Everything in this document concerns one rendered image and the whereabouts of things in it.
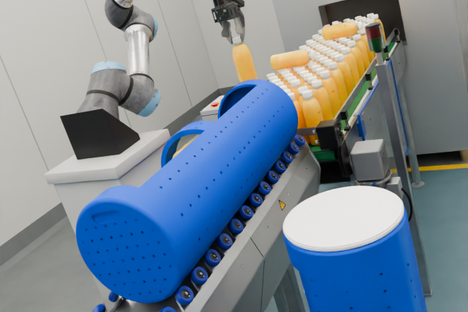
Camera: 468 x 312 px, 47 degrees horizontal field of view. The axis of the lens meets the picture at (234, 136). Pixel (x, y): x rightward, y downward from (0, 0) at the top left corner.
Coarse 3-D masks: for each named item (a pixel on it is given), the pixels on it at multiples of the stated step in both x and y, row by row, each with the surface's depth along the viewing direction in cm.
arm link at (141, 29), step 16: (128, 16) 218; (144, 16) 223; (128, 32) 219; (144, 32) 219; (128, 48) 215; (144, 48) 213; (128, 64) 209; (144, 64) 207; (144, 80) 200; (144, 96) 196; (160, 96) 201; (144, 112) 199
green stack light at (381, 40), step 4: (380, 36) 210; (368, 40) 211; (372, 40) 210; (376, 40) 209; (380, 40) 209; (368, 44) 212; (372, 44) 210; (376, 44) 210; (380, 44) 210; (384, 44) 211; (372, 48) 211; (376, 48) 210; (380, 48) 210
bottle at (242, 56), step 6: (240, 42) 205; (234, 48) 206; (240, 48) 205; (246, 48) 206; (234, 54) 206; (240, 54) 205; (246, 54) 205; (234, 60) 207; (240, 60) 206; (246, 60) 206; (252, 60) 209; (240, 66) 207; (246, 66) 206; (252, 66) 208; (240, 72) 208; (246, 72) 207; (252, 72) 208; (240, 78) 209; (246, 78) 208; (252, 78) 208
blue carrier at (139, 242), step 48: (240, 96) 195; (288, 96) 188; (192, 144) 143; (240, 144) 153; (288, 144) 189; (144, 192) 121; (192, 192) 129; (240, 192) 147; (96, 240) 126; (144, 240) 120; (192, 240) 123; (144, 288) 126
